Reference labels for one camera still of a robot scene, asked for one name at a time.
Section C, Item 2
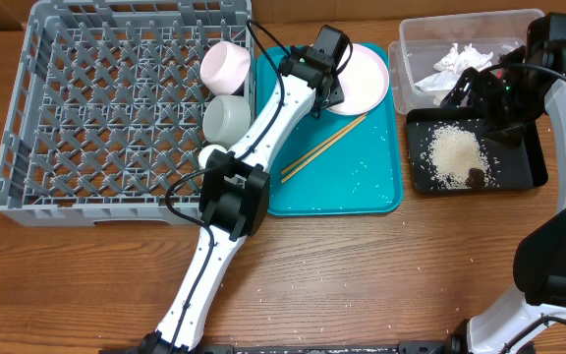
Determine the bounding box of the white napkin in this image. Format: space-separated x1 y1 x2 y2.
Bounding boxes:
415 43 493 106

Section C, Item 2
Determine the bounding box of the large pink plate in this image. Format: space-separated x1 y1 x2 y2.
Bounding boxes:
328 43 389 116

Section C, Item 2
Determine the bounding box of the pile of white rice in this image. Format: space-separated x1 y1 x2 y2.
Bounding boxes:
420 124 496 191

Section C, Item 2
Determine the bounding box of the wooden chopstick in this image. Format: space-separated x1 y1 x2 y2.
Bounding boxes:
280 111 368 176
280 114 368 185

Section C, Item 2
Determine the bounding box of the brown food scrap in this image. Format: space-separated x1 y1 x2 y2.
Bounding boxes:
465 168 485 190

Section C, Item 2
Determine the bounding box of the small pink bowl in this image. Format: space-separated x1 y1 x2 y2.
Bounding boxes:
200 41 251 95

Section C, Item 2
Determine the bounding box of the white green bowl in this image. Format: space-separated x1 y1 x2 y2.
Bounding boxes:
202 95 252 148

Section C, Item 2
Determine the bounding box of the cream paper cup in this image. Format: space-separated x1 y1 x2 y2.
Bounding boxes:
198 145 227 169

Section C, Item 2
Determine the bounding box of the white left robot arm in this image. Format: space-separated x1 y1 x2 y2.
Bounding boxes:
138 25 353 354

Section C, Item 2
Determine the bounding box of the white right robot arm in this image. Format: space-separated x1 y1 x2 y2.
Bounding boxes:
440 13 566 353

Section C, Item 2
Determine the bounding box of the clear plastic waste bin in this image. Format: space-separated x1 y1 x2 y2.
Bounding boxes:
388 9 543 115

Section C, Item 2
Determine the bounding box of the black food waste tray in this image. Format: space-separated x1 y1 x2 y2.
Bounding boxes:
406 107 548 195

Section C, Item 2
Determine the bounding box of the grey dishwasher rack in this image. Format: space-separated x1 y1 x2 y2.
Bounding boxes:
0 0 252 227

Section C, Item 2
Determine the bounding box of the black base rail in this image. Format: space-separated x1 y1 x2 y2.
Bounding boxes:
98 337 538 354

